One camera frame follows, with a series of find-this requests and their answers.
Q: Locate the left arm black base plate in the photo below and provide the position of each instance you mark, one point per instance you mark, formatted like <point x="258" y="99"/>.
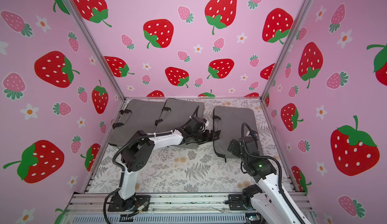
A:
<point x="117" y="204"/>

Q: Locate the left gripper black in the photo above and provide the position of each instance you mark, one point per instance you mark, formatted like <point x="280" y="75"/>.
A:
<point x="207" y="138"/>

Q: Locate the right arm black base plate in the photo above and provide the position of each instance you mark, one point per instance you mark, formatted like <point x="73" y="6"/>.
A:
<point x="239" y="202"/>

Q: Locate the grey laptop bag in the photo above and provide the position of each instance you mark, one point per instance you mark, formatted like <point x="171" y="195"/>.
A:
<point x="176" y="113"/>
<point x="138" y="115"/>
<point x="232" y="123"/>

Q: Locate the floral patterned table mat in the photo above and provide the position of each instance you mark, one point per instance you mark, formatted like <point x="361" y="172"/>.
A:
<point x="181" y="170"/>

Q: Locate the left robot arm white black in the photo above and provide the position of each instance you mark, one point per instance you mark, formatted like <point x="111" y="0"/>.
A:
<point x="134" y="155"/>

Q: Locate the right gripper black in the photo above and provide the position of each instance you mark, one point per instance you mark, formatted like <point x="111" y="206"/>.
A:
<point x="233" y="148"/>

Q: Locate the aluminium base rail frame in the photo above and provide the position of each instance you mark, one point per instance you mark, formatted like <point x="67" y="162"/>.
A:
<point x="88" y="208"/>

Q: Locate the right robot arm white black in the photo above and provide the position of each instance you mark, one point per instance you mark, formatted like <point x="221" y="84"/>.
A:
<point x="267" y="196"/>

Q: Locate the white ribbed vent strip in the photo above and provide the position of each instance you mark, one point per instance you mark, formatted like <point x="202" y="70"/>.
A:
<point x="216" y="218"/>

